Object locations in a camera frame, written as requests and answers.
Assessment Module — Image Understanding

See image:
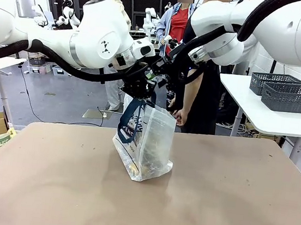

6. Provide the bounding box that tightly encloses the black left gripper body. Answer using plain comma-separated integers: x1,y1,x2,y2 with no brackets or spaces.
119,59,153,94

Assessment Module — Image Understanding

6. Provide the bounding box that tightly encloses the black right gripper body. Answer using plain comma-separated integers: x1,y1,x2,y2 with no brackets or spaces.
158,47,202,94

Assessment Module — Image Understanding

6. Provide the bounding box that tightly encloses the clear printed shopping bag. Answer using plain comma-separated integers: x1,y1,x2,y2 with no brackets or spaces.
107,92,182,186

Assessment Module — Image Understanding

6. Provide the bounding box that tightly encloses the grey plastic woven basket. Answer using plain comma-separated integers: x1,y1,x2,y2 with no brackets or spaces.
248,70,301,101
260,79,301,114

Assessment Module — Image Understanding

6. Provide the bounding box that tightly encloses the person's right forearm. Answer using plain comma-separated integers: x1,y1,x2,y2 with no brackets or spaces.
180,67,204,116

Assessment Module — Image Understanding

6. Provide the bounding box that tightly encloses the person's right hand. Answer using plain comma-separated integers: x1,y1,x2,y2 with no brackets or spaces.
171,107,189,128

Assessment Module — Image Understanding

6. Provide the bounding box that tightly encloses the person in white trousers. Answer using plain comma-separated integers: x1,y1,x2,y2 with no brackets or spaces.
84,0,135,112

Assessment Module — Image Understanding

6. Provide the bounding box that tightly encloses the person in black clothes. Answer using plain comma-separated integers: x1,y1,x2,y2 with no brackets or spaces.
171,0,264,141

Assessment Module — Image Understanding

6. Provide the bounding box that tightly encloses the metal floor plate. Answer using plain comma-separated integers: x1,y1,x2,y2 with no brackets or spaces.
82,106,123,123

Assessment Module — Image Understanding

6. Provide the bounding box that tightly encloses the person in red shirt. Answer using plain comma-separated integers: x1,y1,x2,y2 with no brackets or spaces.
153,0,198,60

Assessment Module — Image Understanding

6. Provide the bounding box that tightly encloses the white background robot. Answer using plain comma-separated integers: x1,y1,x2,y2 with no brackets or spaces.
55,0,84,32
142,6,164,37

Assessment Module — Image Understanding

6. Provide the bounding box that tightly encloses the white side table with baskets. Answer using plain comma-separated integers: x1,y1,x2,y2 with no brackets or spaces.
212,71,301,145

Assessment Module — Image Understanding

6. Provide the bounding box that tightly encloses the wooden crate under table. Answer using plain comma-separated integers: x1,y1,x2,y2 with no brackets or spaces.
242,115,285,143

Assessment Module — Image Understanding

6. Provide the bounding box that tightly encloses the grey standing board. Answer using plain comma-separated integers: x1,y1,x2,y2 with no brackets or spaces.
11,0,38,19

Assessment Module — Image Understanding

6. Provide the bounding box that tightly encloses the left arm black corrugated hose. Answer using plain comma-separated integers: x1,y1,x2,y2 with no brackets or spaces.
0,35,150,90

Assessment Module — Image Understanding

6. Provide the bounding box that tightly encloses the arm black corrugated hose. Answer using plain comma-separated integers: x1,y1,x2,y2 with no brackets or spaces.
0,35,150,90
161,0,301,81

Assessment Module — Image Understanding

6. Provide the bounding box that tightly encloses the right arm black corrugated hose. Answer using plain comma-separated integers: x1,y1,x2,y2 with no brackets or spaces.
161,0,301,81

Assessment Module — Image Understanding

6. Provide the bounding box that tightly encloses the black floor cable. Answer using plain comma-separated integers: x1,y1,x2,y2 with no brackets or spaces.
12,66,109,131

